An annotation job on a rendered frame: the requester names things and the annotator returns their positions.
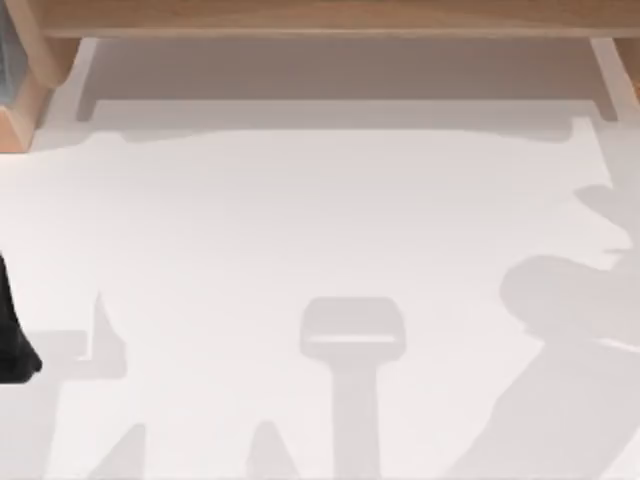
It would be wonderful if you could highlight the pale wooden drawer front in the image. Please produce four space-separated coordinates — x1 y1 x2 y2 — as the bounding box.
19 0 640 40

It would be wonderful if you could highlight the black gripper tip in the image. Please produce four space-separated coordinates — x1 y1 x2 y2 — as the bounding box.
0 253 44 386

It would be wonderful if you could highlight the wooden cupboard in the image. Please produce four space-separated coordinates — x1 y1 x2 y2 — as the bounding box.
0 0 640 154

